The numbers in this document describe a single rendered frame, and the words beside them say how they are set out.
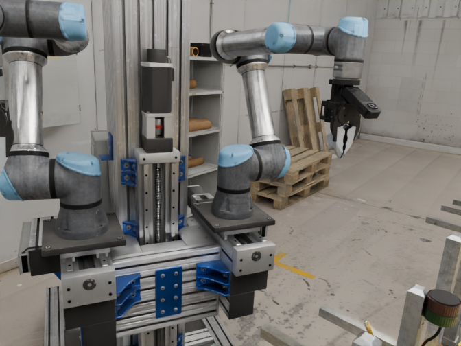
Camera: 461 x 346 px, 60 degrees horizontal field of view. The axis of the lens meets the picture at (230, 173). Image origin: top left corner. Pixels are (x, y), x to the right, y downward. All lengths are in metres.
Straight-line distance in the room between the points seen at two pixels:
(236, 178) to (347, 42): 0.54
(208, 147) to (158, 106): 2.78
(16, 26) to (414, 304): 0.97
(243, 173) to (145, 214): 0.35
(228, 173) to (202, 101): 2.75
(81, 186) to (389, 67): 8.03
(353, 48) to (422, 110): 7.63
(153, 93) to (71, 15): 0.43
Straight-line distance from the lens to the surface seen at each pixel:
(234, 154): 1.28
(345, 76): 1.09
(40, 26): 0.93
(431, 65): 8.66
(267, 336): 1.15
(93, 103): 3.39
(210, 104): 3.94
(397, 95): 8.79
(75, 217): 1.21
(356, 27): 1.10
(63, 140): 3.28
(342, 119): 1.10
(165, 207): 1.37
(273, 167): 1.37
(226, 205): 1.34
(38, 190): 1.20
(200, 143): 4.08
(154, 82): 1.26
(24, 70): 1.28
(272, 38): 1.09
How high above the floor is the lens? 1.56
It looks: 16 degrees down
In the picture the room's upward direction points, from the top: 3 degrees clockwise
